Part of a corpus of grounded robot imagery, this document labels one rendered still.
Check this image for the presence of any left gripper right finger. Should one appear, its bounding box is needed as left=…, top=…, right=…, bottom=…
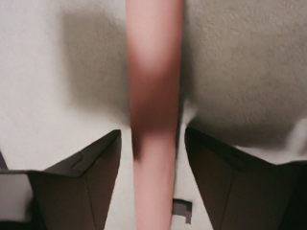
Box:
left=184, top=127, right=307, bottom=230

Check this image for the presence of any pink long bar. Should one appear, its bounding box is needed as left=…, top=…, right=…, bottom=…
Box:
left=126, top=0, right=193, bottom=230

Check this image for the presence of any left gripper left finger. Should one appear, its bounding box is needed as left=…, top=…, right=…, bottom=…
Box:
left=0, top=129, right=122, bottom=230

